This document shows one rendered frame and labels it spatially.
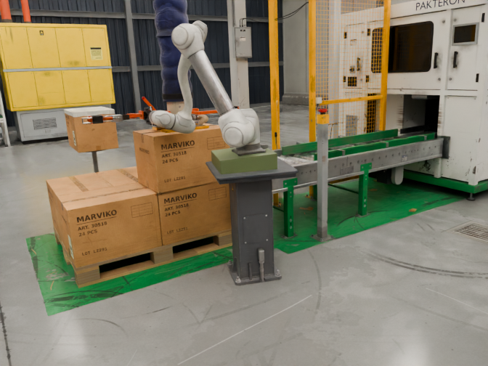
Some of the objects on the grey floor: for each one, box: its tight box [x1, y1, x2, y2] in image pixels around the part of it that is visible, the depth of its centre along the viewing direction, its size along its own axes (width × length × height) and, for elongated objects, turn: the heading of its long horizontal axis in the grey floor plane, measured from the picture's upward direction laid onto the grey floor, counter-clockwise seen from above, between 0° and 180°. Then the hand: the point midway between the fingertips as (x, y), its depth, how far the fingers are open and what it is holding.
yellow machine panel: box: [0, 23, 115, 145], centre depth 967 cm, size 222×91×248 cm, turn 132°
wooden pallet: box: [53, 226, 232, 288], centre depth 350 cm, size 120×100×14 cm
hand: (144, 114), depth 302 cm, fingers closed on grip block, 4 cm apart
